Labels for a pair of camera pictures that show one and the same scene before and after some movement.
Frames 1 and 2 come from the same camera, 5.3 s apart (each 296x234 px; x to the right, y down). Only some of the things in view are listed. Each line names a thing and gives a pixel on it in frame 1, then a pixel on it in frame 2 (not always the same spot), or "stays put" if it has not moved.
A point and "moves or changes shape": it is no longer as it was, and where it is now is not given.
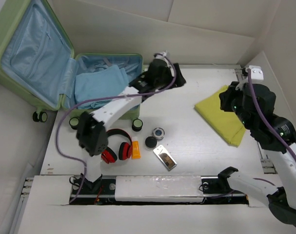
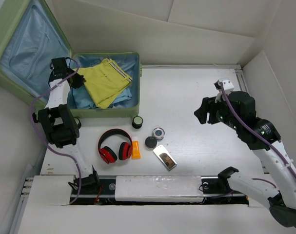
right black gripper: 233,89 -> 208,104
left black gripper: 179,81 -> 79,82
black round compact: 150,142 stays put
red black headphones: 108,156 stays put
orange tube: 135,153 stays put
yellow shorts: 225,123 moves or changes shape
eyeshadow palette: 166,158 stays put
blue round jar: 159,133 stays put
